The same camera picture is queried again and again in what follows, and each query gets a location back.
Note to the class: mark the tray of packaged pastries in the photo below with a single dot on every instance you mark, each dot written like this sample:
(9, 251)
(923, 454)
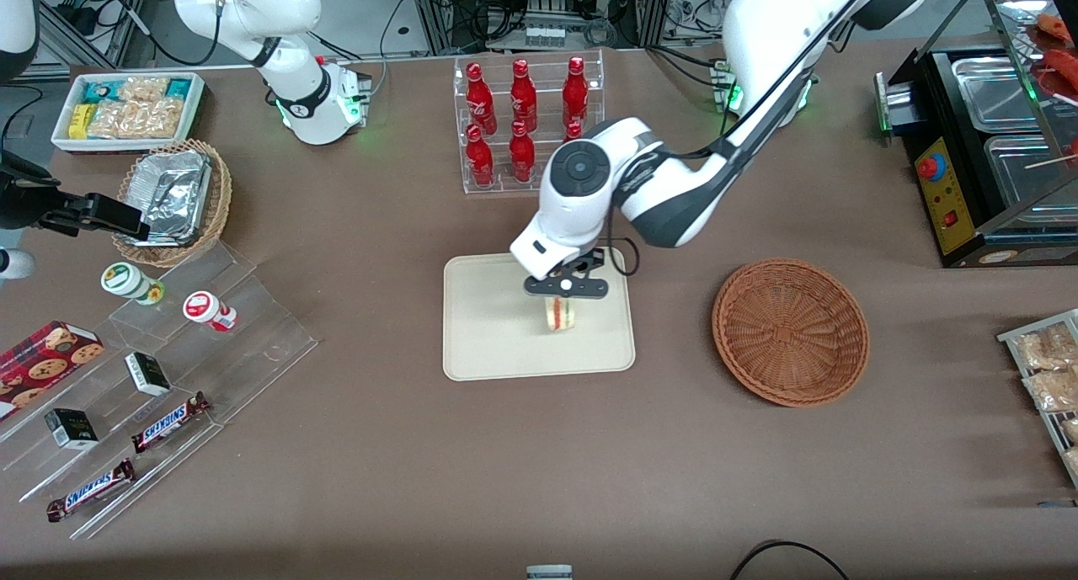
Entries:
(1011, 337)

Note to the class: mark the green lid yogurt cup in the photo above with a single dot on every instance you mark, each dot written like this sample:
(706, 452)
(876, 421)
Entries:
(126, 279)

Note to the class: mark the cream rectangular plastic tray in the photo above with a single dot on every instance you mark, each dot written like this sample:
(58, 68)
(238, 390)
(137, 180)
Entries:
(488, 336)

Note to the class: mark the clear cracker bag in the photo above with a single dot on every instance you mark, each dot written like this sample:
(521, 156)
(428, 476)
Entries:
(135, 119)
(145, 89)

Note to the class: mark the clear fried snack bag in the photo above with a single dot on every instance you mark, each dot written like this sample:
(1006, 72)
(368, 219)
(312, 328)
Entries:
(1072, 462)
(1048, 348)
(1071, 430)
(1053, 391)

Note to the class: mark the small grey device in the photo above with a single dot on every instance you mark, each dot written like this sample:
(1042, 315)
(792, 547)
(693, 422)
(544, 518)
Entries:
(549, 572)

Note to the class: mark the red cola bottle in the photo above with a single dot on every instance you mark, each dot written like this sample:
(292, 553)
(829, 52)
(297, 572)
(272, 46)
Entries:
(575, 96)
(573, 131)
(479, 161)
(479, 100)
(521, 157)
(523, 98)

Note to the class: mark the white power strip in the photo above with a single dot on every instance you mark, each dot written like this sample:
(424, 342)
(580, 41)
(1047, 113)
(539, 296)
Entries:
(545, 36)

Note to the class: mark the red cookie box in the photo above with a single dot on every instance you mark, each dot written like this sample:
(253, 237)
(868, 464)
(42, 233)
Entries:
(42, 361)

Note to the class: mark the yellow snack pack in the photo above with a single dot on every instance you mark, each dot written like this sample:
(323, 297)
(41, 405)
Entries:
(81, 121)

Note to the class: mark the clear acrylic step display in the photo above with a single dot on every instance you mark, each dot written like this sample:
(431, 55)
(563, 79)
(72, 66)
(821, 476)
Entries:
(253, 344)

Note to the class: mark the oval tan wicker basket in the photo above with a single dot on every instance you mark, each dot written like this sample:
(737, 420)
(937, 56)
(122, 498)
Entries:
(221, 201)

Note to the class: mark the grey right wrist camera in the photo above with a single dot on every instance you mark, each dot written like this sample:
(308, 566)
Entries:
(15, 264)

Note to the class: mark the black hot food warmer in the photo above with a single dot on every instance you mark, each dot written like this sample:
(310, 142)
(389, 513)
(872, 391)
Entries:
(947, 197)

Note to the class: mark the teal snack pack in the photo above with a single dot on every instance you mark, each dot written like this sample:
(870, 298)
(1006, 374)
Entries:
(101, 92)
(179, 88)

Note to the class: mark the white rectangular snack bin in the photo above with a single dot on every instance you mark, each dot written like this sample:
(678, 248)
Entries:
(63, 138)

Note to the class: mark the triangular white bread sandwich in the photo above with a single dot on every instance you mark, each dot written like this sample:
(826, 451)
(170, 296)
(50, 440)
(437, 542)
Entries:
(563, 315)

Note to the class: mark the small black box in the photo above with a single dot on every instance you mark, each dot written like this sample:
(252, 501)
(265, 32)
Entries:
(148, 374)
(71, 428)

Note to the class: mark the round brown wicker basket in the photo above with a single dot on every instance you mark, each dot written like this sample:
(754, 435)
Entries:
(792, 332)

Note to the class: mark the silver foil container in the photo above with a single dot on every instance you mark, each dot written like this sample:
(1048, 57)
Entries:
(160, 163)
(177, 210)

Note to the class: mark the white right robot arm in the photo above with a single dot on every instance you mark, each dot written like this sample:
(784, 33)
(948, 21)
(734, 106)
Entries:
(286, 66)

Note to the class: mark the clear acrylic bottle rack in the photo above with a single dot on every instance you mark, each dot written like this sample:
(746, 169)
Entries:
(505, 184)

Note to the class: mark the snickers chocolate bar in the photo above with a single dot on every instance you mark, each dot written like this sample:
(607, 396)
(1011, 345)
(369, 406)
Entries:
(91, 490)
(168, 423)

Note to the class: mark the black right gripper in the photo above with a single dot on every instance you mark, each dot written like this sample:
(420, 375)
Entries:
(29, 204)

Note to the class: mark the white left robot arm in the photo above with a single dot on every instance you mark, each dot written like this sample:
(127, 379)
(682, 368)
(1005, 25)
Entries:
(674, 193)

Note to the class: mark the red lid yogurt cup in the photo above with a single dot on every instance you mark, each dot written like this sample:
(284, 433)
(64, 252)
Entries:
(205, 309)

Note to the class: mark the steel warmer pan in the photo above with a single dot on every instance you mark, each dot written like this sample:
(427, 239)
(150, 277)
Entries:
(998, 92)
(1023, 172)

